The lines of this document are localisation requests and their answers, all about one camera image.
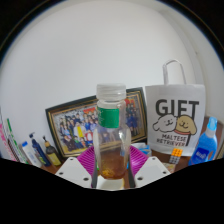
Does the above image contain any white lotion bottle blue cap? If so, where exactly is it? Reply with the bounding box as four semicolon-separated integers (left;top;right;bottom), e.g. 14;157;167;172
20;141;43;169

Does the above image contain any green and white shuttlecock tube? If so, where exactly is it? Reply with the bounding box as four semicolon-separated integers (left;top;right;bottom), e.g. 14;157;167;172
5;118;29;164

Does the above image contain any white paper gift bag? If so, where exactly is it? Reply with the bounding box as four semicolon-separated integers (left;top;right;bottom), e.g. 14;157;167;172
144;59;207;157

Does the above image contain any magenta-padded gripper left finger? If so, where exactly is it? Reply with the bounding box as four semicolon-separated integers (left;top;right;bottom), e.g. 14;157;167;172
54;145;99;188

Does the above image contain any small patterned box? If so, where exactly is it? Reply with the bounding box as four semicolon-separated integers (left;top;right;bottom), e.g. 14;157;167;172
163;162;176;174

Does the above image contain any puzzle cube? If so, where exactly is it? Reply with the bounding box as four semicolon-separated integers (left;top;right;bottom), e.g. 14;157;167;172
168;147;184;165

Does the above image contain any pink shuttlecock tube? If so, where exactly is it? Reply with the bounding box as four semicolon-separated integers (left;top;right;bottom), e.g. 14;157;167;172
0;123;18;163

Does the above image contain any blue detergent bottle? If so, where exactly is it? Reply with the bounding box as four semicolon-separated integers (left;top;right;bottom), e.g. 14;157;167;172
188;116;219;167

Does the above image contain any amber pump bottle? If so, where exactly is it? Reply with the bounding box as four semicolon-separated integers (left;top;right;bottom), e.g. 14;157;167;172
42;135;63;167

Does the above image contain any framed group photo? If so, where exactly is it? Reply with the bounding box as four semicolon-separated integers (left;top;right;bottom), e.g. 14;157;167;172
45;87;148;158

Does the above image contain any clear bottle with white cap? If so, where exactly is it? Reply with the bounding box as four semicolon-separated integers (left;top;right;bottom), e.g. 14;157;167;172
92;83;132;181

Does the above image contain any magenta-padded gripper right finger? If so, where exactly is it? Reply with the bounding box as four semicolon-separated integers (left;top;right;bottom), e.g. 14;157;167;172
128;145;172;188

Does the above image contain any dark blue pump bottle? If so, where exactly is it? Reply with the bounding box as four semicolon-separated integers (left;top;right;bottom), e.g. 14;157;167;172
28;132;52;168

